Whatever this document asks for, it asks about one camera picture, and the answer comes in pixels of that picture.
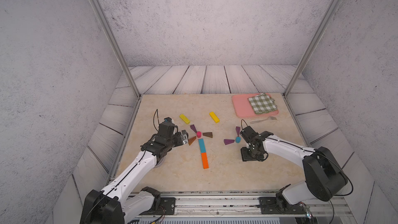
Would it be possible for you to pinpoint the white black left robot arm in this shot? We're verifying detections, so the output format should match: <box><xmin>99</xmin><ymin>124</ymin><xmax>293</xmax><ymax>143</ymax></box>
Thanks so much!
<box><xmin>80</xmin><ymin>117</ymin><xmax>189</xmax><ymax>224</ymax></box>

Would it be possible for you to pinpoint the long yellow block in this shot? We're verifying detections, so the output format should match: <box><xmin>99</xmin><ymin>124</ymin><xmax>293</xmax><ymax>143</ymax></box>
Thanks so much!
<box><xmin>179</xmin><ymin>114</ymin><xmax>191</xmax><ymax>124</ymax></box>

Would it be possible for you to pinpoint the aluminium frame post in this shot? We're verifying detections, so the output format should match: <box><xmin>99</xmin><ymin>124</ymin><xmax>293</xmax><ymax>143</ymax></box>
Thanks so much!
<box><xmin>89</xmin><ymin>0</ymin><xmax>141</xmax><ymax>98</ymax></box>
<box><xmin>283</xmin><ymin>0</ymin><xmax>342</xmax><ymax>99</ymax></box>

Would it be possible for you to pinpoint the aluminium front rail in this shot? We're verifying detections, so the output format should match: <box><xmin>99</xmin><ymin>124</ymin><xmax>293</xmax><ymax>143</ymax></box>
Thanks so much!
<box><xmin>129</xmin><ymin>191</ymin><xmax>357</xmax><ymax>224</ymax></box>

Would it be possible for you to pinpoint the purple triangular block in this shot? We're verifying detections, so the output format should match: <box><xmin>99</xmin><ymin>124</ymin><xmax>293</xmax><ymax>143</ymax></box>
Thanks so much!
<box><xmin>190</xmin><ymin>124</ymin><xmax>198</xmax><ymax>134</ymax></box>
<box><xmin>223</xmin><ymin>139</ymin><xmax>235</xmax><ymax>145</ymax></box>

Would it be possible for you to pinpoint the dark brown rectangular block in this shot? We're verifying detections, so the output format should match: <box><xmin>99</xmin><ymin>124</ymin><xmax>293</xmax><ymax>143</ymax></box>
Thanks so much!
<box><xmin>202</xmin><ymin>132</ymin><xmax>213</xmax><ymax>138</ymax></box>

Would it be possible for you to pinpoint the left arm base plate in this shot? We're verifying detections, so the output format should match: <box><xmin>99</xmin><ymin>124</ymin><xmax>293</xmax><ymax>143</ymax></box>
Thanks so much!
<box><xmin>141</xmin><ymin>197</ymin><xmax>176</xmax><ymax>216</ymax></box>

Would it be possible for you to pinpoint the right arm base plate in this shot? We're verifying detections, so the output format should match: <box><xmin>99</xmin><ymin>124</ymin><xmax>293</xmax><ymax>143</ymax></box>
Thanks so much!
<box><xmin>257</xmin><ymin>197</ymin><xmax>306</xmax><ymax>215</ymax></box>

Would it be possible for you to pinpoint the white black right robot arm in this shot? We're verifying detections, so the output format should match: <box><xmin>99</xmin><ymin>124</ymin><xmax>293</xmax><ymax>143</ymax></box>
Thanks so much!
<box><xmin>240</xmin><ymin>126</ymin><xmax>353</xmax><ymax>209</ymax></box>

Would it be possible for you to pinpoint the silver metal fork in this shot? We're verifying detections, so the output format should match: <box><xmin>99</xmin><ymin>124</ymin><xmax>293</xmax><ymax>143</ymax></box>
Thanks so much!
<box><xmin>250</xmin><ymin>116</ymin><xmax>277</xmax><ymax>124</ymax></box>

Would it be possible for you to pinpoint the pink plastic tray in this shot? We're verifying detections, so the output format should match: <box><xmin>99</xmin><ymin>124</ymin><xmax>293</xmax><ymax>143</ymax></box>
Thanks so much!
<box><xmin>232</xmin><ymin>93</ymin><xmax>279</xmax><ymax>118</ymax></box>

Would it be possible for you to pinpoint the aluminium frame post right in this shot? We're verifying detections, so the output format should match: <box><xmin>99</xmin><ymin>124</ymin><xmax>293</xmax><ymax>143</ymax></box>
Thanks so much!
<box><xmin>283</xmin><ymin>0</ymin><xmax>342</xmax><ymax>99</ymax></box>

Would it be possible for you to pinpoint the aluminium frame post left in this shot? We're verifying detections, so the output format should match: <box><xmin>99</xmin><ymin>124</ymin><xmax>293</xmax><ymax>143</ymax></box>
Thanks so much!
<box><xmin>89</xmin><ymin>0</ymin><xmax>141</xmax><ymax>98</ymax></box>

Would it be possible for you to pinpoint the orange rectangular block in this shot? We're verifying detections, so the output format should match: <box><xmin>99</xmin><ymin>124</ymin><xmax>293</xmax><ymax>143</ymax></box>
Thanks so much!
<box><xmin>201</xmin><ymin>152</ymin><xmax>209</xmax><ymax>169</ymax></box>

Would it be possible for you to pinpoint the teal rectangular block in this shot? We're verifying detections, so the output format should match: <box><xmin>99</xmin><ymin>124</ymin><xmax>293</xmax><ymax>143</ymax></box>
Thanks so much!
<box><xmin>198</xmin><ymin>139</ymin><xmax>206</xmax><ymax>153</ymax></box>

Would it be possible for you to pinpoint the yellow rectangular block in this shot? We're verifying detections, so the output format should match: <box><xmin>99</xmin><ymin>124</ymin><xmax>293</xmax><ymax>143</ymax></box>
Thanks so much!
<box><xmin>209</xmin><ymin>112</ymin><xmax>220</xmax><ymax>123</ymax></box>

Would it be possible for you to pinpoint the green white checkered cloth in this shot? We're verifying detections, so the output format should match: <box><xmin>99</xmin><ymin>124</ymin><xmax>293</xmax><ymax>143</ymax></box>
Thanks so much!
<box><xmin>248</xmin><ymin>93</ymin><xmax>278</xmax><ymax>115</ymax></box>

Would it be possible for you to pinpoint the lilac ceramic bowl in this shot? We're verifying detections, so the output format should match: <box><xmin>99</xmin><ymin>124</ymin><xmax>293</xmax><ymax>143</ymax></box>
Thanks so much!
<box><xmin>154</xmin><ymin>158</ymin><xmax>165</xmax><ymax>168</ymax></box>

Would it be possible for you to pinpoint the reddish brown wooden wedge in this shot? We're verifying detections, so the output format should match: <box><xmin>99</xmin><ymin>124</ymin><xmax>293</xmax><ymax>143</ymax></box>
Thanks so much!
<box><xmin>188</xmin><ymin>136</ymin><xmax>197</xmax><ymax>145</ymax></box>

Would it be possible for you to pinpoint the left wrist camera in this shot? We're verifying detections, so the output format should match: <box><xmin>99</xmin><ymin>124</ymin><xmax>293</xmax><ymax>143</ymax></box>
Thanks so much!
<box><xmin>181</xmin><ymin>130</ymin><xmax>189</xmax><ymax>144</ymax></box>

